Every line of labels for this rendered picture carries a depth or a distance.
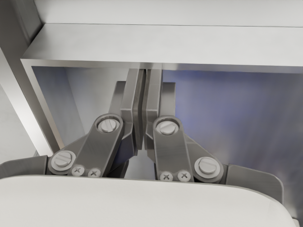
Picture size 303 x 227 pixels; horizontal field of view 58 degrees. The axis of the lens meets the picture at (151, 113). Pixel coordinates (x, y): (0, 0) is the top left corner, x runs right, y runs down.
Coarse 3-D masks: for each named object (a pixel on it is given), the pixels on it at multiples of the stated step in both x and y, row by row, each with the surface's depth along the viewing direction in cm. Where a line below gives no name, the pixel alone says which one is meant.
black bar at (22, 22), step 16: (0, 0) 13; (16, 0) 13; (32, 0) 14; (0, 16) 13; (16, 16) 13; (32, 16) 14; (0, 32) 14; (16, 32) 14; (32, 32) 15; (16, 48) 15; (16, 64) 15; (32, 96) 17; (32, 112) 18; (48, 128) 19; (48, 144) 21
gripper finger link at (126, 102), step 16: (128, 80) 12; (144, 80) 14; (112, 96) 13; (128, 96) 12; (112, 112) 12; (128, 112) 11; (128, 128) 11; (80, 144) 11; (128, 144) 12; (64, 160) 10
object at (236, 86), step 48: (48, 48) 14; (96, 48) 14; (144, 48) 14; (192, 48) 13; (240, 48) 13; (288, 48) 13; (48, 96) 16; (96, 96) 19; (192, 96) 18; (240, 96) 18; (288, 96) 18; (240, 144) 22; (288, 144) 21; (288, 192) 26
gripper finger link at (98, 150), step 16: (96, 128) 11; (112, 128) 11; (96, 144) 10; (112, 144) 10; (80, 160) 10; (96, 160) 10; (112, 160) 10; (128, 160) 13; (96, 176) 9; (112, 176) 12
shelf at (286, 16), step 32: (64, 0) 15; (96, 0) 14; (128, 0) 14; (160, 0) 14; (192, 0) 14; (224, 0) 14; (256, 0) 14; (288, 0) 14; (0, 64) 18; (32, 128) 23
